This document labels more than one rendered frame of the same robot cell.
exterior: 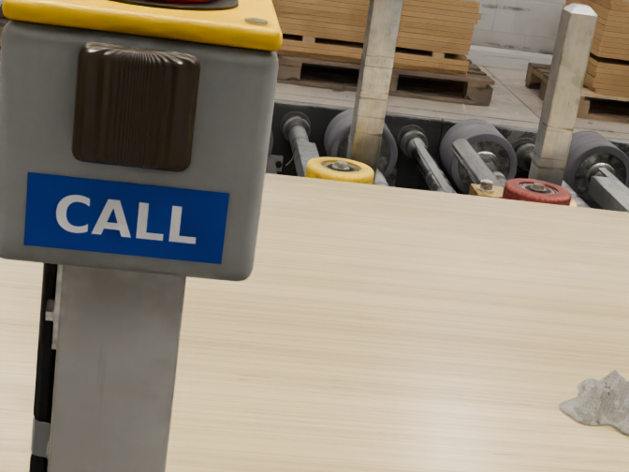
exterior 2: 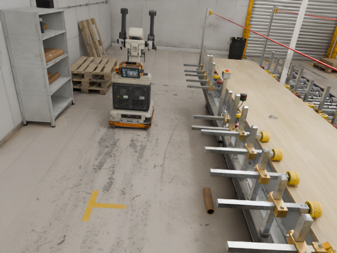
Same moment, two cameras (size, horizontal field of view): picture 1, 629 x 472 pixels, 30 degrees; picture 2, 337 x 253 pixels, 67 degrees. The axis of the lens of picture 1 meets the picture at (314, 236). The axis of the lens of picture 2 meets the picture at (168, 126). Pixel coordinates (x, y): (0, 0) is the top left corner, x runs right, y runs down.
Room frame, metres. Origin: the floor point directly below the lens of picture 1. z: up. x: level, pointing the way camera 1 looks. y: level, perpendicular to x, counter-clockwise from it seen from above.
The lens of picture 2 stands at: (0.03, -2.52, 1.87)
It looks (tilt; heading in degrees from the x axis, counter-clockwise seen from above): 27 degrees down; 95
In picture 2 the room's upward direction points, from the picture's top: 5 degrees clockwise
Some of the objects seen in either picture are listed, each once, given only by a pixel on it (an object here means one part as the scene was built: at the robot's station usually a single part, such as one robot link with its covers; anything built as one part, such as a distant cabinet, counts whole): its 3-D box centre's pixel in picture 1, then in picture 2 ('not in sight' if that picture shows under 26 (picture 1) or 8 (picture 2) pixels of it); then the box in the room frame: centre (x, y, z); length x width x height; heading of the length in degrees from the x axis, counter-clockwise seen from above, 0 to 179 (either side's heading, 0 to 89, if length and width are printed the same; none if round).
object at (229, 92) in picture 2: not in sight; (225, 114); (0.36, -0.20, 0.87); 0.04 x 0.04 x 0.48; 7
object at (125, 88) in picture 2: not in sight; (132, 87); (-0.89, 1.02, 0.59); 0.55 x 0.34 x 0.83; 6
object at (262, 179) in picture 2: not in sight; (261, 173); (0.49, -1.22, 0.95); 0.14 x 0.06 x 0.05; 97
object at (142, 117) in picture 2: not in sight; (131, 116); (-0.84, 0.79, 0.23); 0.41 x 0.02 x 0.08; 6
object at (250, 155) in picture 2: not in sight; (249, 150); (0.46, -0.97, 0.95); 0.14 x 0.06 x 0.05; 97
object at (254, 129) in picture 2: not in sight; (247, 155); (0.45, -0.95, 0.89); 0.04 x 0.04 x 0.48; 7
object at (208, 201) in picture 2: not in sight; (208, 200); (0.31, -0.52, 0.04); 0.30 x 0.08 x 0.08; 97
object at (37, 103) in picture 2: not in sight; (44, 66); (-2.22, 0.99, 0.78); 0.90 x 0.45 x 1.55; 97
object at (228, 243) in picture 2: not in sight; (270, 248); (0.43, -1.75, 0.95); 0.36 x 0.03 x 0.03; 7
